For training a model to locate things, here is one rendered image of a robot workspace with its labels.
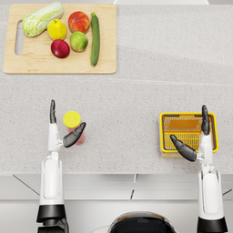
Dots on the yellow slatted basket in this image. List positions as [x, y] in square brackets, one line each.
[182, 133]

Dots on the red chip can yellow lid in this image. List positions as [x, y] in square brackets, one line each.
[72, 121]

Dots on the wooden cutting board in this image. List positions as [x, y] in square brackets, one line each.
[39, 60]

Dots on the dark red apple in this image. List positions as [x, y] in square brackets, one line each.
[60, 48]

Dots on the dark round robot body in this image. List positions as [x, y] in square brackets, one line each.
[141, 223]

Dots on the green apple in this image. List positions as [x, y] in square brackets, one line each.
[79, 41]

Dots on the green cucumber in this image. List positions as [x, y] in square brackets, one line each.
[95, 39]

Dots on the napa cabbage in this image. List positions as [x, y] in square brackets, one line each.
[41, 18]

